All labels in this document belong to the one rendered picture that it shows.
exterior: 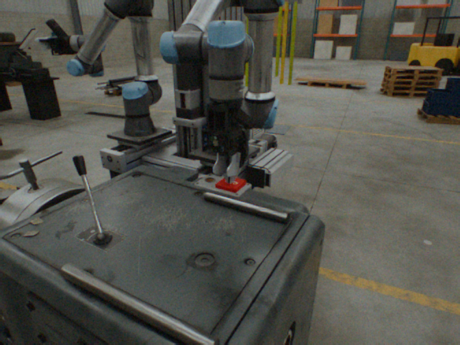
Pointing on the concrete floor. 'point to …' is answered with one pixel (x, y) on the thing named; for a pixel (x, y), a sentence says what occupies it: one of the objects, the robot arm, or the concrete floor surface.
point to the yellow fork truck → (437, 51)
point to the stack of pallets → (410, 80)
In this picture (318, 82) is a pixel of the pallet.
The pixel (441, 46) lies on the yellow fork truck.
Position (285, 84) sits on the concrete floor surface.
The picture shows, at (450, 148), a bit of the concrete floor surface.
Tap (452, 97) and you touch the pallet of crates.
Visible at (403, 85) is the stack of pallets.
